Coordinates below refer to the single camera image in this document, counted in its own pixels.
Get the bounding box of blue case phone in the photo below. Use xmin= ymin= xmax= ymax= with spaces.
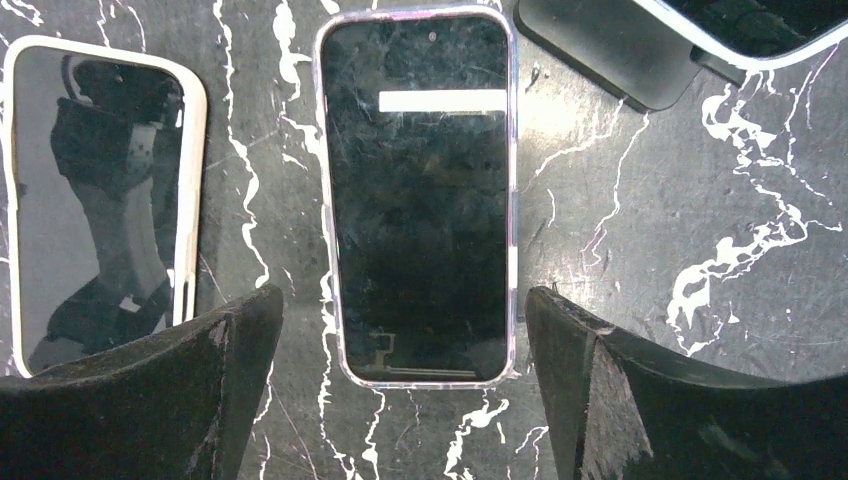
xmin=635 ymin=0 xmax=847 ymax=71

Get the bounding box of black phone stand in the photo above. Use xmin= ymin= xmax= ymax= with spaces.
xmin=513 ymin=0 xmax=746 ymax=113

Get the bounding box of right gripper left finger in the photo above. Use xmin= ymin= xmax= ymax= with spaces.
xmin=1 ymin=284 xmax=284 ymax=479

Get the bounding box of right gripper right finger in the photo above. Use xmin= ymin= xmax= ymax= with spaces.
xmin=525 ymin=286 xmax=847 ymax=479

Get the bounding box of clear case phone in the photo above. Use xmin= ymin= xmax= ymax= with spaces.
xmin=313 ymin=4 xmax=518 ymax=389

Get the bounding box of white case phone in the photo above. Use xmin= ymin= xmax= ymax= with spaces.
xmin=1 ymin=35 xmax=208 ymax=377

